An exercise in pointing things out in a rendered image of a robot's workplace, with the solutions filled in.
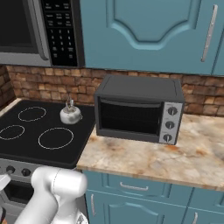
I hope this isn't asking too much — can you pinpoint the blue base cupboard door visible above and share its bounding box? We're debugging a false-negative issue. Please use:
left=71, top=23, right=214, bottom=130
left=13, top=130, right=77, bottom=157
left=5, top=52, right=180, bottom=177
left=181, top=206, right=224, bottom=224
left=85, top=190, right=190, bottom=224

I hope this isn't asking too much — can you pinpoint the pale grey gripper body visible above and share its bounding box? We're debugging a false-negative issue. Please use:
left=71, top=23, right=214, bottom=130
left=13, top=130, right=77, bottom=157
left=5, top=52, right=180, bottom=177
left=0, top=173, right=14, bottom=192

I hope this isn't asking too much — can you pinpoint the dark grey toaster oven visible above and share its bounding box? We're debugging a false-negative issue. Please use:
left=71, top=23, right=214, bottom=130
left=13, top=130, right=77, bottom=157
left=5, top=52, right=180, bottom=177
left=93, top=73, right=186, bottom=146

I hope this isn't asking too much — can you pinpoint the grey toaster oven knob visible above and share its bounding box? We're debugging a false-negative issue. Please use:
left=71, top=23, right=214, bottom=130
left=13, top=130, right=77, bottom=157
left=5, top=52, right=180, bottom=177
left=164, top=120, right=176, bottom=130
left=162, top=133, right=173, bottom=144
left=167, top=106, right=179, bottom=116

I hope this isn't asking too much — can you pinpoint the black hob stove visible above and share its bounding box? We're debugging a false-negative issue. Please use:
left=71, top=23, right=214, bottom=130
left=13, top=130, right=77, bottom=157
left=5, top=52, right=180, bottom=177
left=0, top=98, right=98, bottom=224

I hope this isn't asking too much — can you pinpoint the black and grey microwave oven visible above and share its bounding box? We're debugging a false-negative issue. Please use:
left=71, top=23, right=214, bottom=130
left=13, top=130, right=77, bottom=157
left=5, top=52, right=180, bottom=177
left=0, top=0, right=86, bottom=68

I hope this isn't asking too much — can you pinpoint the blue drawer front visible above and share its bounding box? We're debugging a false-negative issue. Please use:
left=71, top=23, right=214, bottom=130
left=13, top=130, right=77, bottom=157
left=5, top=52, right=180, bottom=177
left=187, top=187, right=224, bottom=212
left=101, top=171, right=194, bottom=200

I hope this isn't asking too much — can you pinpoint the grey microwave door handle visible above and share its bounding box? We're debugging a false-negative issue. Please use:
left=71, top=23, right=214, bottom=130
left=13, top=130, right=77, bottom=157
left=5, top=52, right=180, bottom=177
left=31, top=0, right=51, bottom=61

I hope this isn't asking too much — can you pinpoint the wide blue wall cupboard door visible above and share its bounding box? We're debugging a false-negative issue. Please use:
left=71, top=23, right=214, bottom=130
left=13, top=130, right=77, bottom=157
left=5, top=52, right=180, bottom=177
left=79, top=0, right=224, bottom=76

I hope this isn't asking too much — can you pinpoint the silver kettle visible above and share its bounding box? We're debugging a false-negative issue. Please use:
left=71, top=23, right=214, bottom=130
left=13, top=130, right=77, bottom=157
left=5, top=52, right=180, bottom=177
left=59, top=96, right=83, bottom=125

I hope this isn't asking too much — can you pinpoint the black stove knob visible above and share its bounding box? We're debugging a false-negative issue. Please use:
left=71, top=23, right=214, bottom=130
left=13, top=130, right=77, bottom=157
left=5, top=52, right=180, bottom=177
left=21, top=167, right=32, bottom=178
left=5, top=164, right=16, bottom=175

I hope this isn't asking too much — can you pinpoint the long silver cupboard handle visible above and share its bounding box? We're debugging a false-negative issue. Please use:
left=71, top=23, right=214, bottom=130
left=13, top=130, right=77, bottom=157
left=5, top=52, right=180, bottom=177
left=200, top=3, right=219, bottom=63

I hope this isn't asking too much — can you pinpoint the silver drawer handle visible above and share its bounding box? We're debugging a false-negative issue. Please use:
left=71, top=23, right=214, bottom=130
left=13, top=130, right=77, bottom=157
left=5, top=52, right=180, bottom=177
left=119, top=181, right=150, bottom=193

